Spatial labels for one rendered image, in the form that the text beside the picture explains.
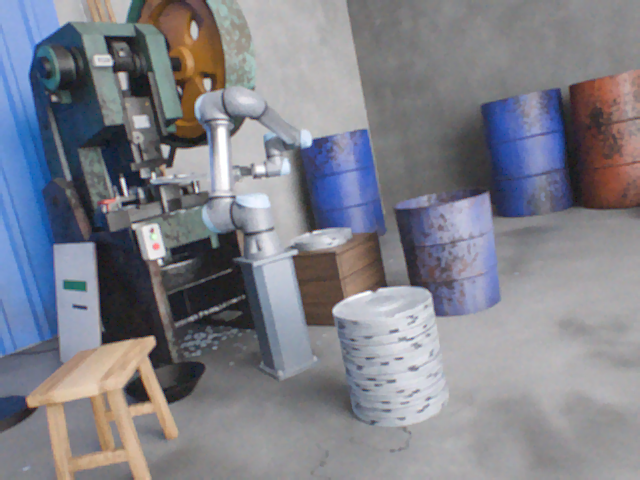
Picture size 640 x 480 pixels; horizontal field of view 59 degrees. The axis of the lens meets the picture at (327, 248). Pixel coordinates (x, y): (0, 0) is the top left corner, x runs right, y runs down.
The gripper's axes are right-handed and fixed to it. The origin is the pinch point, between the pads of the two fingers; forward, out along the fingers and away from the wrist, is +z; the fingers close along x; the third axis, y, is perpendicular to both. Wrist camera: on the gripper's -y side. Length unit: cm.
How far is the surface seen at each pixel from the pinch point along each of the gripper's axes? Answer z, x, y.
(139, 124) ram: 26.6, -27.3, -13.2
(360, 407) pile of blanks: -34, 69, 106
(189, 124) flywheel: 6, -27, -46
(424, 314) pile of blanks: -54, 44, 112
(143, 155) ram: 26.9, -13.4, -8.9
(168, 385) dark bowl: 28, 78, 35
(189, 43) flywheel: -1, -64, -37
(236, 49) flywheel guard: -21, -54, -11
